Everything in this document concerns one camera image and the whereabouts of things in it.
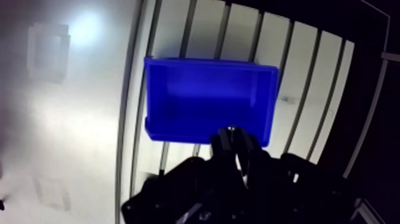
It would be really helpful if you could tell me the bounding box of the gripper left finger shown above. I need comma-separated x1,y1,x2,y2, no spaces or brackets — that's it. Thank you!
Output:
121,127,244,224

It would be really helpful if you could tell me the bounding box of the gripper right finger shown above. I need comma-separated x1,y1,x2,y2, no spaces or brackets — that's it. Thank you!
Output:
232,127,363,224

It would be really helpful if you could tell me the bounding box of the blue bin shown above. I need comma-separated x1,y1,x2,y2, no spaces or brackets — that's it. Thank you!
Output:
143,56,280,148

